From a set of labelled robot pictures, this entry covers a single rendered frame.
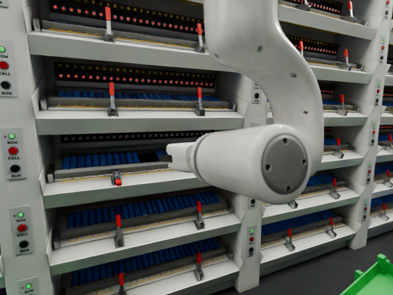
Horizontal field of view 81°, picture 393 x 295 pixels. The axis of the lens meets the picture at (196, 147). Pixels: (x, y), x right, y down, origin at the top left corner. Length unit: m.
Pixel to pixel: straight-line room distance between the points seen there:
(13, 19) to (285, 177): 0.65
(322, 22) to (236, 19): 0.87
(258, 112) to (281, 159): 0.62
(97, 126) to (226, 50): 0.47
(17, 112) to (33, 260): 0.37
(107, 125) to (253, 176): 0.51
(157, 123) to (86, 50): 0.26
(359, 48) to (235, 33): 1.18
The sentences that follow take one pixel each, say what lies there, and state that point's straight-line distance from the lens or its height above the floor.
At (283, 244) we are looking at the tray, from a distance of 1.17.
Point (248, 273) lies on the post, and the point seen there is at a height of 0.07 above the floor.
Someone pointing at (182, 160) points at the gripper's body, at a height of 0.61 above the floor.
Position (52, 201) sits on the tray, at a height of 0.46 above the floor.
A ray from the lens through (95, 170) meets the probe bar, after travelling 0.73.
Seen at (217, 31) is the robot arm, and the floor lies 0.77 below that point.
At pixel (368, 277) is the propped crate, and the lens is 1.15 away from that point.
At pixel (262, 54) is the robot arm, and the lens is 0.29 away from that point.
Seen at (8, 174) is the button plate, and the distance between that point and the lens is 0.70.
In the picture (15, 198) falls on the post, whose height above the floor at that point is 0.48.
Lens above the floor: 0.68
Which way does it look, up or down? 8 degrees down
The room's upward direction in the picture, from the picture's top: straight up
